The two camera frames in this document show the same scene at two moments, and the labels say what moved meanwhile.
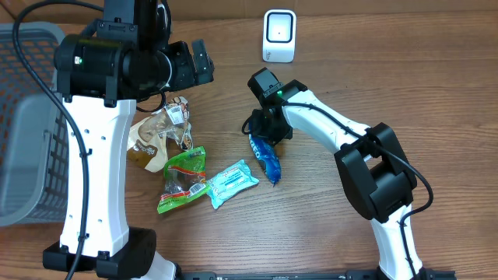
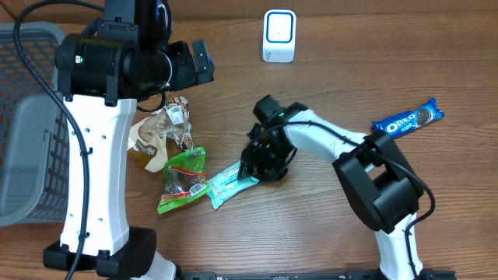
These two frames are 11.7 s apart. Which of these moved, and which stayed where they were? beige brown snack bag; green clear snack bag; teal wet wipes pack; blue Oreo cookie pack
Moved: blue Oreo cookie pack
Stayed: teal wet wipes pack; beige brown snack bag; green clear snack bag
